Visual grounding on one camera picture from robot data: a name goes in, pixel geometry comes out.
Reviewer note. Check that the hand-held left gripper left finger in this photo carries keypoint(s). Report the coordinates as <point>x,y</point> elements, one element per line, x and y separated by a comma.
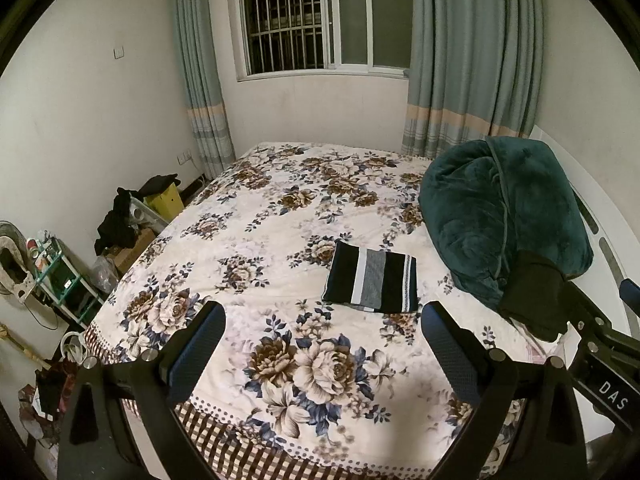
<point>200,350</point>

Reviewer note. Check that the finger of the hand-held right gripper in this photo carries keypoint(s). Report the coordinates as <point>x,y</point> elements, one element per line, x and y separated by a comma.
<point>632,294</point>
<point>592,312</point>

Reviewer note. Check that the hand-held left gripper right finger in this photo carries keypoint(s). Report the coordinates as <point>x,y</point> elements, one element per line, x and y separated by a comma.
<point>450,355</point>

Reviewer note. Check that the black striped garment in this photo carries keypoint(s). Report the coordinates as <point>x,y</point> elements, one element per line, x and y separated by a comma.
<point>370,275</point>

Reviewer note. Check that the black clothes pile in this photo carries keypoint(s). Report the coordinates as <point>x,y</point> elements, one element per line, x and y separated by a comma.
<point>117,225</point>

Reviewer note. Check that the black cloth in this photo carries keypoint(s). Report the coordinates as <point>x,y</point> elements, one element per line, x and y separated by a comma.
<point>535,295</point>

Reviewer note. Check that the white headboard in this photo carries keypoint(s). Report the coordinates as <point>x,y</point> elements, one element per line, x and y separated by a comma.
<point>605,225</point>

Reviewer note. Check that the cardboard box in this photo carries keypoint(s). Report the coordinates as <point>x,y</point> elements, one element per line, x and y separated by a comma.
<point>132,256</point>

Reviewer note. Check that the clear plastic bag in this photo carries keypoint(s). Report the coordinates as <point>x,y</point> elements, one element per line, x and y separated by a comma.
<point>104,274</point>

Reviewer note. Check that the bed with floral sheet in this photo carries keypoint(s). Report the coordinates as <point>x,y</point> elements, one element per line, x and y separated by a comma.
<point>280,240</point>

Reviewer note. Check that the clear plastic bin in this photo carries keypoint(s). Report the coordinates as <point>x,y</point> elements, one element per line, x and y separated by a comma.
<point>144,214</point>

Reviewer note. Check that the dark green plush blanket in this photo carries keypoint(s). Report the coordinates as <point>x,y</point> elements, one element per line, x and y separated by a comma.
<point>475,210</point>

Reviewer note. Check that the yellow box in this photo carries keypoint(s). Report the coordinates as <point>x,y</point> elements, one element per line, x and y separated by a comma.
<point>167,203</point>

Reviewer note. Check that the green storage rack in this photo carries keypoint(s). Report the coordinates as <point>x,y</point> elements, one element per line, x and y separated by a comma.
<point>60,276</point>

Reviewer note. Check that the dark clutter pile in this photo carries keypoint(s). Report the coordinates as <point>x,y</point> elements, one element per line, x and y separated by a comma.
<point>45,395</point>

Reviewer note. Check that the black garment on box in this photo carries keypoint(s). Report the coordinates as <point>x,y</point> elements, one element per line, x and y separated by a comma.
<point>157,184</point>

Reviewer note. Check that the standing fan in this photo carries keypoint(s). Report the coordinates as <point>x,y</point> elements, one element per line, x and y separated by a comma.
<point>11,260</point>

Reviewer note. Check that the narrow grey-green curtain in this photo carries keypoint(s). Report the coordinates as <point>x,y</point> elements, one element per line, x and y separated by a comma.
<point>200,85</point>

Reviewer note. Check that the wide grey-green curtain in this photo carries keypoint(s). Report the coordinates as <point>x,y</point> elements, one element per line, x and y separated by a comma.
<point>475,60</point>

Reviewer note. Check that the metal window grille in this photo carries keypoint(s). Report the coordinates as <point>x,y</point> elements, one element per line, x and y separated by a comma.
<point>285,20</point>

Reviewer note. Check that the sliding glass window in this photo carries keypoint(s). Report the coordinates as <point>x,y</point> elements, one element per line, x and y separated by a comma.
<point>350,10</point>

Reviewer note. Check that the white wall socket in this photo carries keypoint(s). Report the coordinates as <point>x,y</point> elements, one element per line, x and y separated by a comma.
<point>184,156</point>

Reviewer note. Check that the white wall switch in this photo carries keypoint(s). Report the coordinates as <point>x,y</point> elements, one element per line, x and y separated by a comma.
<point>118,52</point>

